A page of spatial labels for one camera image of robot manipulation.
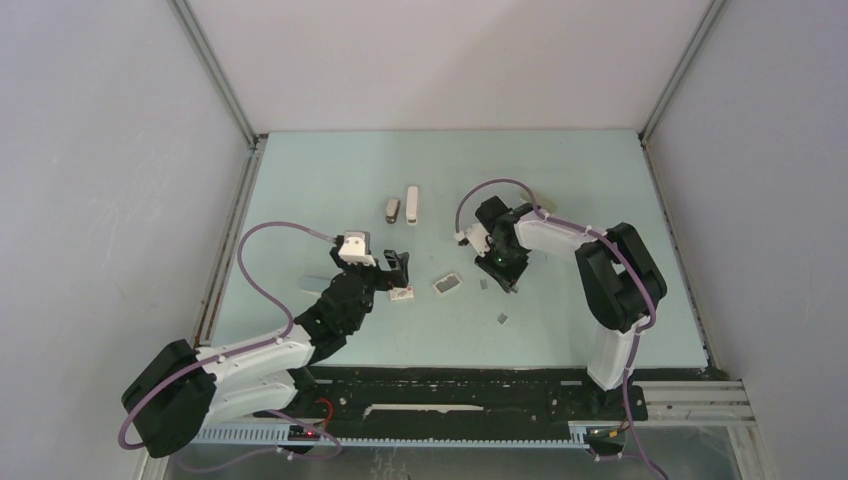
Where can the light blue stapler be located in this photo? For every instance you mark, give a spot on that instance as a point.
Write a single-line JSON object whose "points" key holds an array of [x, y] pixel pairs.
{"points": [[313, 285]]}

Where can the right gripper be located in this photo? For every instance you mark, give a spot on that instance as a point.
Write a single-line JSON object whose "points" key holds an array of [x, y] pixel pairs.
{"points": [[511, 274]]}

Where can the aluminium frame post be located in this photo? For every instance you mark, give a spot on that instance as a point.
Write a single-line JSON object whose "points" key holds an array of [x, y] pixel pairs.
{"points": [[248, 168], [694, 46]]}

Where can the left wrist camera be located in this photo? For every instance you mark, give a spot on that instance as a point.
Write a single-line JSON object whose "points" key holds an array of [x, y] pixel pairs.
{"points": [[353, 248]]}

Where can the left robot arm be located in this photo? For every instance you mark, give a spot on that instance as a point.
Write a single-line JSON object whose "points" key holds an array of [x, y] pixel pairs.
{"points": [[184, 389]]}

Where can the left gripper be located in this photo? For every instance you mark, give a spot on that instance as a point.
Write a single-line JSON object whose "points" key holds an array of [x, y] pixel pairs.
{"points": [[397, 274]]}

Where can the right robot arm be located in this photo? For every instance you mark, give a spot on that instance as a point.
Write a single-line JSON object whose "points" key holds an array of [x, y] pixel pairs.
{"points": [[621, 282]]}

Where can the left aluminium frame post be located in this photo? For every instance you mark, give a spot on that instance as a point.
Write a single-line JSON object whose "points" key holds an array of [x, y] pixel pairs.
{"points": [[248, 168]]}

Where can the beige stapler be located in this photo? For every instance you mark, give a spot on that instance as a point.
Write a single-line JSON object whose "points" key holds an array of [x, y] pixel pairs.
{"points": [[539, 199]]}

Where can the staple box with barcode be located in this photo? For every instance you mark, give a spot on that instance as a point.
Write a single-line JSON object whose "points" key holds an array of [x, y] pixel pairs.
{"points": [[447, 284]]}

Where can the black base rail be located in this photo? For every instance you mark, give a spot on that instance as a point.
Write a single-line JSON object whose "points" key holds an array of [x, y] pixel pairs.
{"points": [[458, 404]]}

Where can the white stapler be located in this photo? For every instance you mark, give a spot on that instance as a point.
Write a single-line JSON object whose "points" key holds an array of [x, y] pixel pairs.
{"points": [[412, 205]]}

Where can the right aluminium frame post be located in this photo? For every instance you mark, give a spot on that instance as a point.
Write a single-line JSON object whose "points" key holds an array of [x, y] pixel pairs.
{"points": [[694, 46]]}

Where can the white staple box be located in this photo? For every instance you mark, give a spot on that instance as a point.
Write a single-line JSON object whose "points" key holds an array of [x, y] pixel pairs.
{"points": [[401, 294]]}

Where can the small grey stapler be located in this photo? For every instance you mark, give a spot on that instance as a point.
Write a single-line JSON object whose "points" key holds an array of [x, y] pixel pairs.
{"points": [[392, 210]]}

